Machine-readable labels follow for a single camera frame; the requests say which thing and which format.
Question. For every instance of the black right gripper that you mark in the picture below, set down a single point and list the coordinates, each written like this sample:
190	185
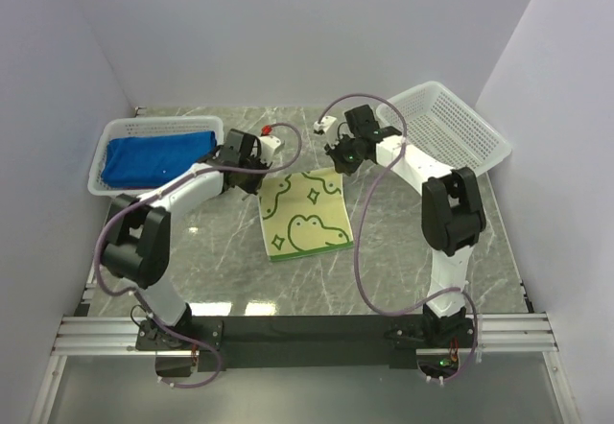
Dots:
333	150

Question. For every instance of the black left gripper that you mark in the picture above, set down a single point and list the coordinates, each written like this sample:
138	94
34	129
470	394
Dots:
253	186

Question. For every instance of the green white towel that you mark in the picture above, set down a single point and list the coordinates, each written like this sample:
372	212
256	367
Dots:
303	214

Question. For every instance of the blue towel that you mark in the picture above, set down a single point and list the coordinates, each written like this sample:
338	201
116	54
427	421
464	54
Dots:
149	162

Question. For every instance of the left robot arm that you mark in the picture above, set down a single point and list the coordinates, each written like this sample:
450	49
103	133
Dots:
136	248

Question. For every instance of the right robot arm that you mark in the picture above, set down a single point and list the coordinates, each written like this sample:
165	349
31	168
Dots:
452	212

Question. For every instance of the white plastic basket right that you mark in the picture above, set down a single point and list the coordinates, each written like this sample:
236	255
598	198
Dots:
442	125

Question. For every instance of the white plastic basket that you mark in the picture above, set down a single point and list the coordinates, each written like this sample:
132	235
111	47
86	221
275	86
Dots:
144	127
442	125

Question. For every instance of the white plastic basket left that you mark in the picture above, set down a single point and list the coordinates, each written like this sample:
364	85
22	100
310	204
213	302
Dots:
144	127

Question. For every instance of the black base bar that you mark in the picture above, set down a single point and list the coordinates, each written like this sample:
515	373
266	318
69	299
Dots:
304	341

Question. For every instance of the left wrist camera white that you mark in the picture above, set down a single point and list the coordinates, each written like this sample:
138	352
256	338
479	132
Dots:
270	145

